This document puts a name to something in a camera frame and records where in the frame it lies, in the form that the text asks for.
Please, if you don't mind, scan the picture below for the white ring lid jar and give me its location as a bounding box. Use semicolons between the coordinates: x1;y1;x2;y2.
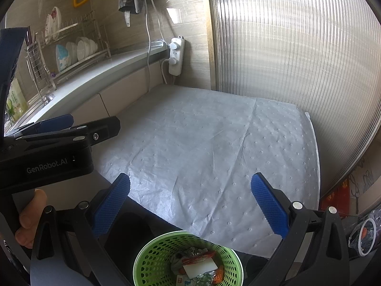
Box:
358;218;376;257

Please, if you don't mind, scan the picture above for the green perforated trash basket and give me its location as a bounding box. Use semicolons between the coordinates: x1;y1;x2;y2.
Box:
133;231;243;285

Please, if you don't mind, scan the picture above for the white power cable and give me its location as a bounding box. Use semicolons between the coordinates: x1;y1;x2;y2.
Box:
143;0;176;93

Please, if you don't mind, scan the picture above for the translucent ribbed sliding door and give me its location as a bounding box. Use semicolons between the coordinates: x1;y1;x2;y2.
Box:
209;0;380;192

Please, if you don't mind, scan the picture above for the white power strip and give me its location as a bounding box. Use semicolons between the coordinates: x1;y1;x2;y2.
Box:
168;36;185;76

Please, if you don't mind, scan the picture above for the red snack packet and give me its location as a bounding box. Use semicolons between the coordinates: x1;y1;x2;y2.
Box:
181;249;216;265

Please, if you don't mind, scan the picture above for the blue cartoon plate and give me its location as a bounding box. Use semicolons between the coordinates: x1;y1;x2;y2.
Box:
55;45;70;72

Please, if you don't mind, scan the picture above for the white plate upper rack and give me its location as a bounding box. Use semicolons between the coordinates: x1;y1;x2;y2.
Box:
45;6;62;44

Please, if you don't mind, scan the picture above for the small orange foam fruit net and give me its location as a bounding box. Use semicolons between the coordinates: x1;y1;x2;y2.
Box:
212;265;224;285

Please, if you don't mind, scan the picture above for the grey absorbent table mat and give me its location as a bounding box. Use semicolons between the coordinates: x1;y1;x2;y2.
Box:
93;85;320;258

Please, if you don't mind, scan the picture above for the white bowl stack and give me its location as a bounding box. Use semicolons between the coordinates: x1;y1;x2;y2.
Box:
65;37;99;66

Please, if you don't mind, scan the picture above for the white foam block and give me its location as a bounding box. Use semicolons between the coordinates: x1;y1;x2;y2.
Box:
183;258;218;279

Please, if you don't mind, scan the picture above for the metal dish rack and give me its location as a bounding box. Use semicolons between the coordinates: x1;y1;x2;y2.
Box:
26;6;111;92

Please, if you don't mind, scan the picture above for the person's left hand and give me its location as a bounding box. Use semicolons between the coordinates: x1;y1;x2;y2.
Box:
15;189;47;249

